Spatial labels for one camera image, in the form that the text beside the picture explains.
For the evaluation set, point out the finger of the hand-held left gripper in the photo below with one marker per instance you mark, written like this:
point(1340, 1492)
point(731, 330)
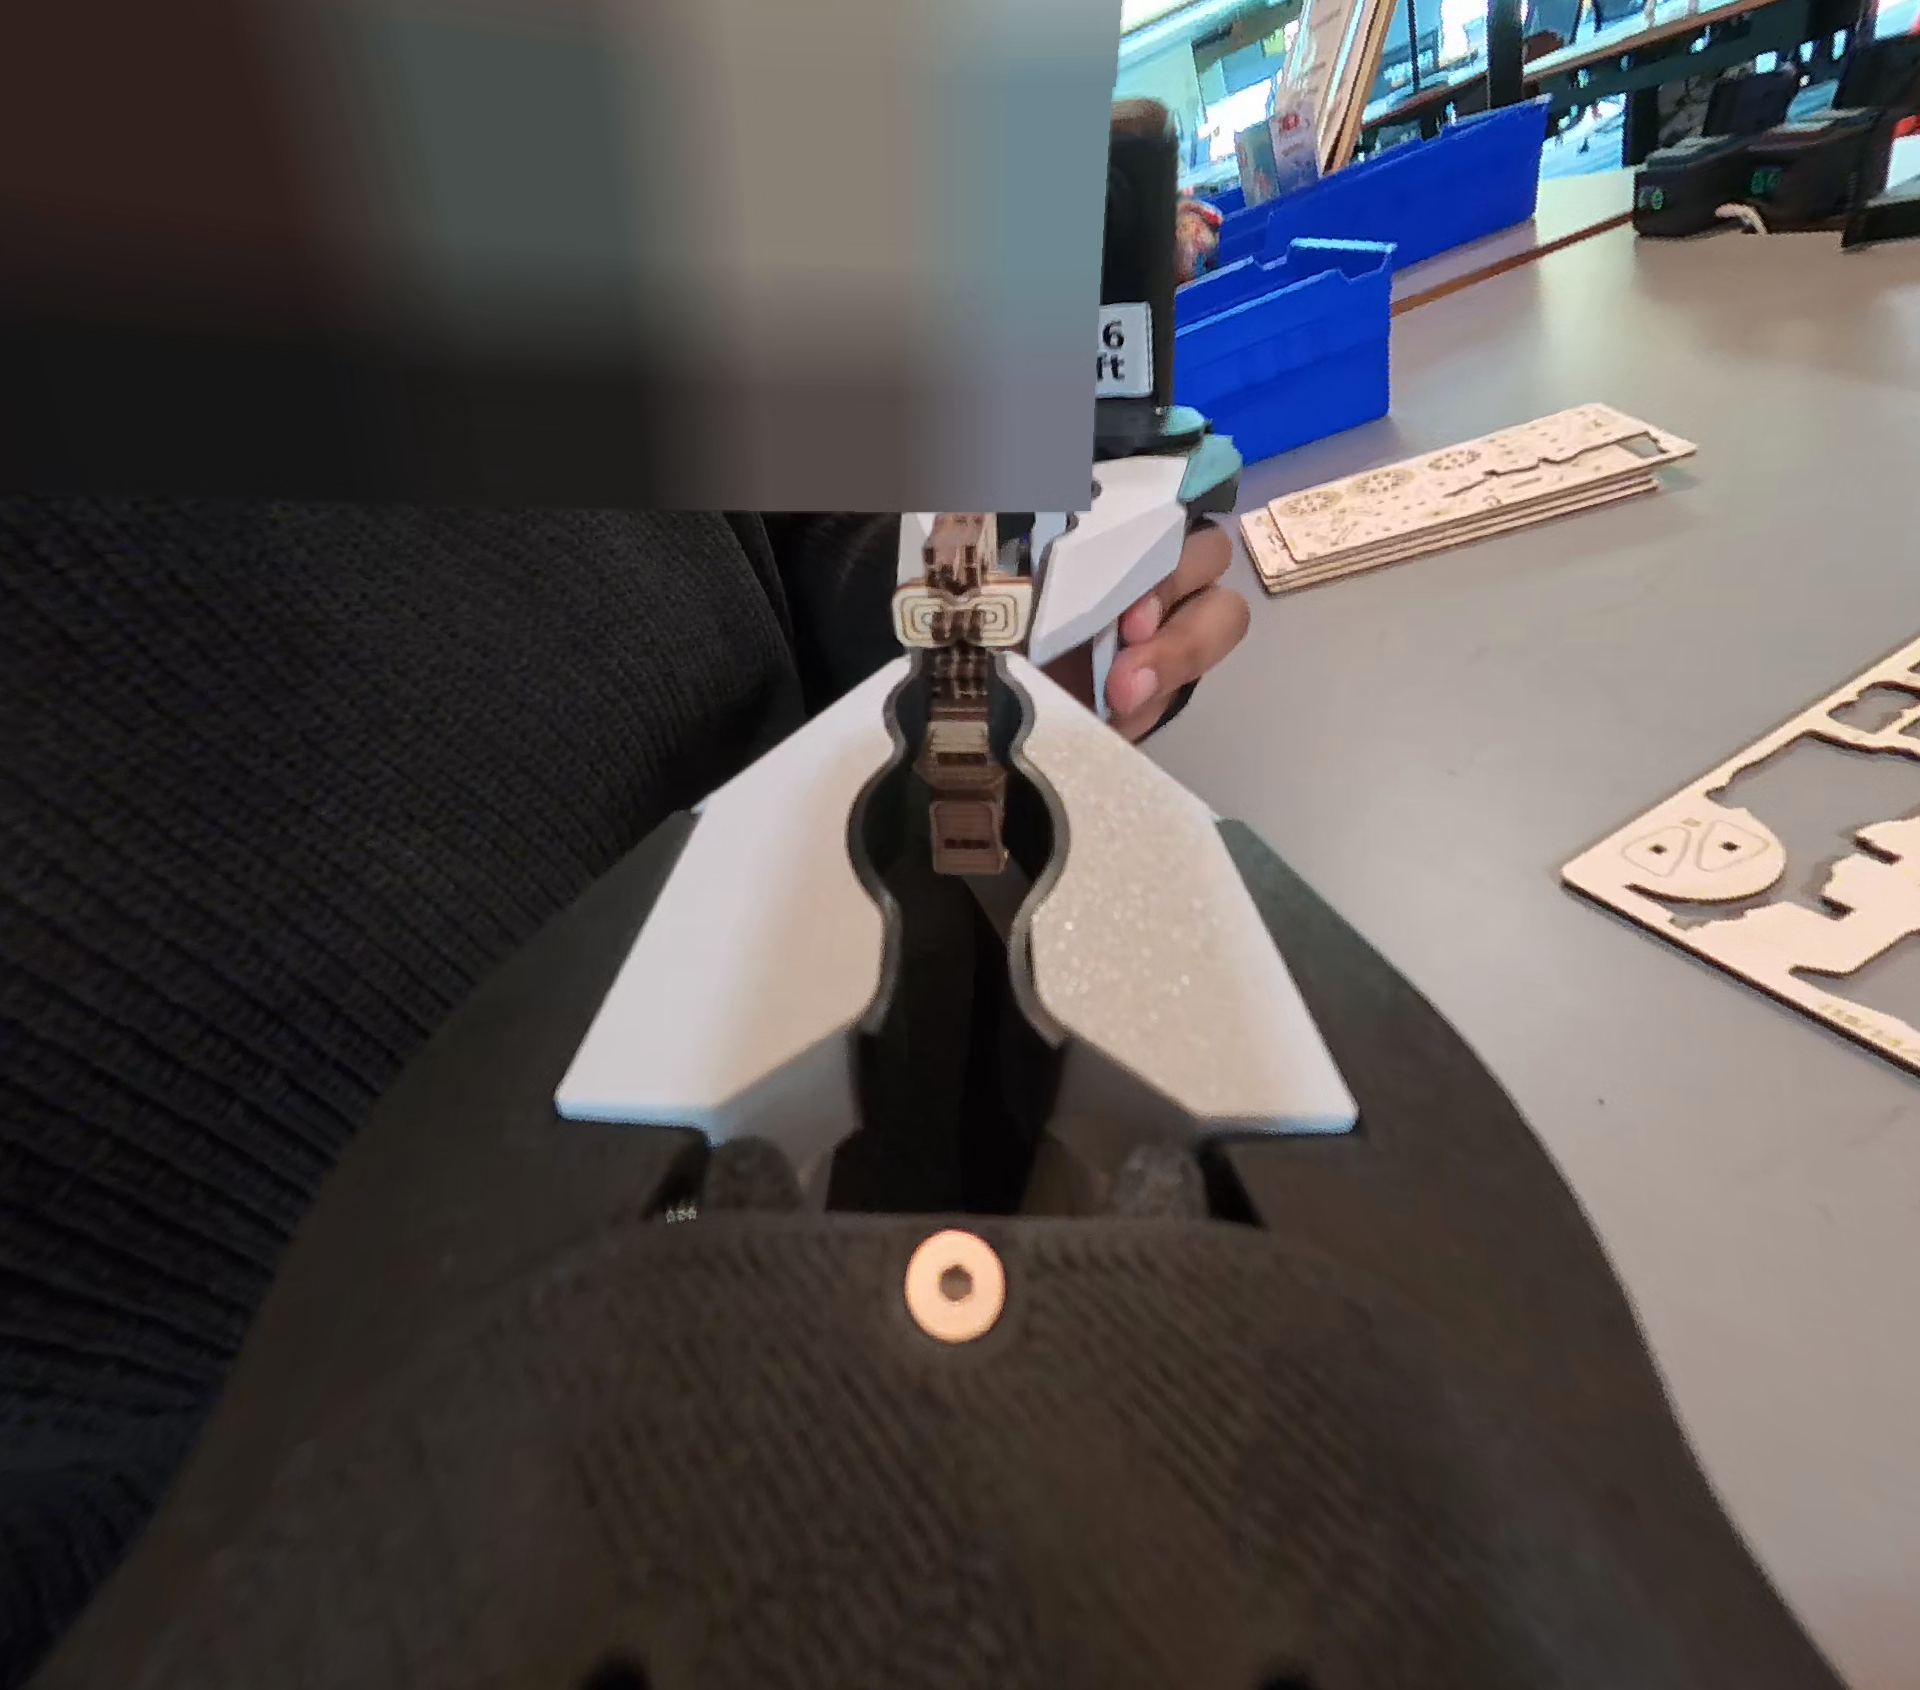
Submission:
point(915, 550)
point(1118, 550)

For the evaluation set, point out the person's left forearm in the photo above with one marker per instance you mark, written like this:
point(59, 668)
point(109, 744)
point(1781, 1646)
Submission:
point(825, 610)

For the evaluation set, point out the wooden puzzle sheet with cutouts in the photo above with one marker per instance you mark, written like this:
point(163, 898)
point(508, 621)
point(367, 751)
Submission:
point(1694, 859)

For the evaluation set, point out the wooden puzzle model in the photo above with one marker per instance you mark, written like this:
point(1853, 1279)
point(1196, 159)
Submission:
point(961, 618)

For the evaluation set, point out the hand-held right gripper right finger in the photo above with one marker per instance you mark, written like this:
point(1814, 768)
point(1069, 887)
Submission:
point(1184, 971)

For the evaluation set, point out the person's left hand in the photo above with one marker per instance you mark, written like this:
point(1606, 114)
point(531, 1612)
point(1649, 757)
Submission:
point(1184, 655)

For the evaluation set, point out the black battery charger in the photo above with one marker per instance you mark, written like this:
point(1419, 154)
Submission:
point(1814, 168)
point(1688, 190)

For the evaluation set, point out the stack of wooden puzzle sheets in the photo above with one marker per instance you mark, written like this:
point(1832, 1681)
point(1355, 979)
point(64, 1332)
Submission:
point(1440, 504)

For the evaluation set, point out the long wooden table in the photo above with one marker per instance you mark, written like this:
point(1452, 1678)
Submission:
point(1725, 28)

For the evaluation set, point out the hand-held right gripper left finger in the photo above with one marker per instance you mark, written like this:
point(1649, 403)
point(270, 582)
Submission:
point(720, 955)

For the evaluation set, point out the person's black sweater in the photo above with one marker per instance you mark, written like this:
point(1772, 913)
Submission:
point(300, 895)

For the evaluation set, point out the blue plastic bin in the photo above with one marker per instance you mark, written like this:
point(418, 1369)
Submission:
point(1440, 175)
point(1290, 354)

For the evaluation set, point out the colourful puzzle box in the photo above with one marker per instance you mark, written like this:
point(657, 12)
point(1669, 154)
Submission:
point(1292, 157)

